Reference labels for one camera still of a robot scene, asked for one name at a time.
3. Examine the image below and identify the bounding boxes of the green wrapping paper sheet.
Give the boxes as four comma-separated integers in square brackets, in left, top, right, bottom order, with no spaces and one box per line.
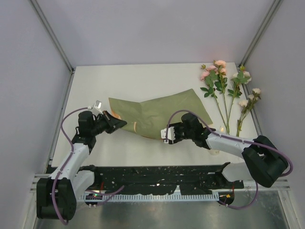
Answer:
[109,89,213,140]

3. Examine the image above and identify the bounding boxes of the cream ribbon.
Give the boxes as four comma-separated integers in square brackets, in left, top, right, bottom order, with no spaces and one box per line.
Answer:
[209,126,226,156]

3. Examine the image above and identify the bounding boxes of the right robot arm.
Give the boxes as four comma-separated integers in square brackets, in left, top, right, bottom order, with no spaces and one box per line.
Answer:
[160,112,290,188]

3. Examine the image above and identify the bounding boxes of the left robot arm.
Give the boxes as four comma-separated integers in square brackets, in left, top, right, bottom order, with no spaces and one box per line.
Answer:
[36,107,127,225]

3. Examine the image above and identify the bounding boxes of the pink rose stem left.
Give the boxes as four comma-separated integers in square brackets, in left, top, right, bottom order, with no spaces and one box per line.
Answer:
[200,63,225,127]

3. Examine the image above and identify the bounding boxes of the pale pink rose stem right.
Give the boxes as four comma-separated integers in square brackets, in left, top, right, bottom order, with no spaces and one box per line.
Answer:
[236,88,261,136]

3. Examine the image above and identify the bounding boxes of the pink rose stem middle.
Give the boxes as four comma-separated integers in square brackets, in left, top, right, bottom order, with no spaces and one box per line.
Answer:
[213,60,230,134]

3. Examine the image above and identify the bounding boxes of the white rose stem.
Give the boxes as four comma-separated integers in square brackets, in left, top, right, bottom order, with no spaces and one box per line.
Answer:
[227,65,252,128]

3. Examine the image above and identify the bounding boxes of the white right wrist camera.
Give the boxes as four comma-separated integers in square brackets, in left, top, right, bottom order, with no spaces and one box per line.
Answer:
[160,126,175,144]

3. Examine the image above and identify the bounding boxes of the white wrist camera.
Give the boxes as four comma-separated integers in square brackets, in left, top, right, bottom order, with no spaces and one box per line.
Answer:
[160,126,175,144]
[87,100,102,116]

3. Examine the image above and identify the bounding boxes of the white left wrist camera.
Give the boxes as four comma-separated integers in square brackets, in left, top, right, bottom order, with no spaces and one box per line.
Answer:
[87,100,102,116]

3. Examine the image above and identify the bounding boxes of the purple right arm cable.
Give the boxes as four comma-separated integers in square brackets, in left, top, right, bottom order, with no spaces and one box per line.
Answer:
[166,109,294,210]

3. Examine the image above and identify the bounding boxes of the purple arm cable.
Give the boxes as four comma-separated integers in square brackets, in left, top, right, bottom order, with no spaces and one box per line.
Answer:
[53,107,125,226]
[166,109,294,210]

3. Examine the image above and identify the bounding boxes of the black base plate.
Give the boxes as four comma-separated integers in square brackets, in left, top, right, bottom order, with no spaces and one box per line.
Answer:
[80,163,246,196]

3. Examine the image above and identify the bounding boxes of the white slotted cable duct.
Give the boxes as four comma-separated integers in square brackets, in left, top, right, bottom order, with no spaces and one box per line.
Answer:
[78,192,219,202]

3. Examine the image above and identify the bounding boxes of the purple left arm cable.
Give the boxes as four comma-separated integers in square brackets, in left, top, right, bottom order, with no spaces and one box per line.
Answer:
[53,107,125,226]

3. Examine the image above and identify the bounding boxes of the aluminium front rail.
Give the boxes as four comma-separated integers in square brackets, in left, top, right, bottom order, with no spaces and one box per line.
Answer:
[30,174,290,193]

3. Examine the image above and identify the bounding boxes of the left aluminium frame post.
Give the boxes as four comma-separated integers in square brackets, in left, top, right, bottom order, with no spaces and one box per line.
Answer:
[29,0,74,73]

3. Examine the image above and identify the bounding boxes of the aluminium frame post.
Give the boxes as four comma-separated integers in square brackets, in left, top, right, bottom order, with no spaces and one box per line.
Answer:
[237,0,284,67]
[29,0,74,73]

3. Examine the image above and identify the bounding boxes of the right aluminium frame post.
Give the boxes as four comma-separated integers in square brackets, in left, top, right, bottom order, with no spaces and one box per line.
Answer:
[237,0,284,67]

